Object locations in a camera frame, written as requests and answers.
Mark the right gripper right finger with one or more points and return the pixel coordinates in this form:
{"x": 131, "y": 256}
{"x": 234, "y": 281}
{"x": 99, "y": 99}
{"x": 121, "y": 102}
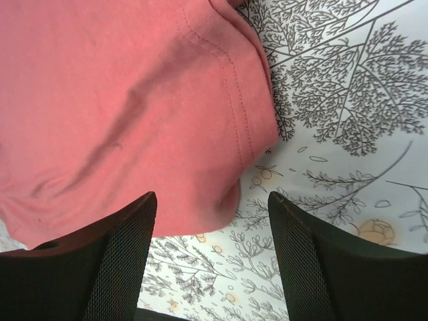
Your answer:
{"x": 330, "y": 274}

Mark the floral patterned table mat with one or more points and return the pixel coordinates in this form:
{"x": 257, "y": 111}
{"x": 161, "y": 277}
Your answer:
{"x": 349, "y": 88}

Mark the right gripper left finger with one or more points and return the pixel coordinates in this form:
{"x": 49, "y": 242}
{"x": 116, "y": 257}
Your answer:
{"x": 94, "y": 273}

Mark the pink t shirt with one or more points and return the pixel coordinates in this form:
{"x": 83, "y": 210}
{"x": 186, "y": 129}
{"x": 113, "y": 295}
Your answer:
{"x": 104, "y": 101}

